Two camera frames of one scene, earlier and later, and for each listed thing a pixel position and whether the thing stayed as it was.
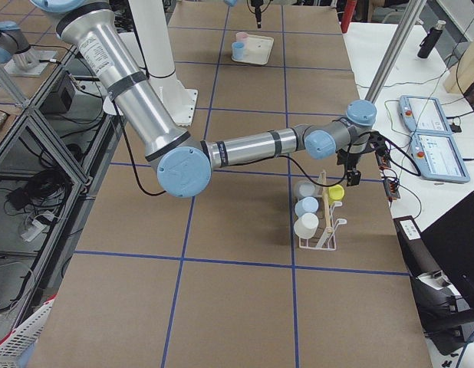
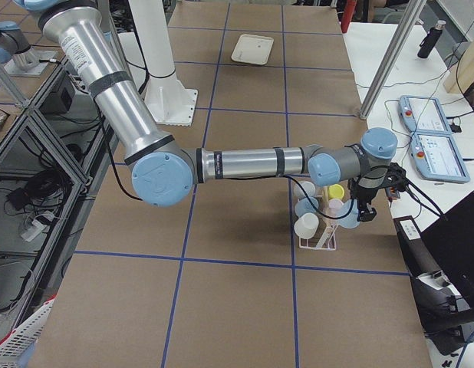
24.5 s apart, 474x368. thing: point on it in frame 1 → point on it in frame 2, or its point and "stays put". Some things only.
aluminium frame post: (409, 18) stays put
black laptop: (452, 245) stays put
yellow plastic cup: (336, 192) stays put
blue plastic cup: (238, 50) → (350, 219)
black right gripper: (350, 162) → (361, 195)
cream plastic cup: (305, 226) stays put
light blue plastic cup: (307, 205) stays put
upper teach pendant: (423, 114) stays put
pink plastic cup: (241, 37) → (335, 205)
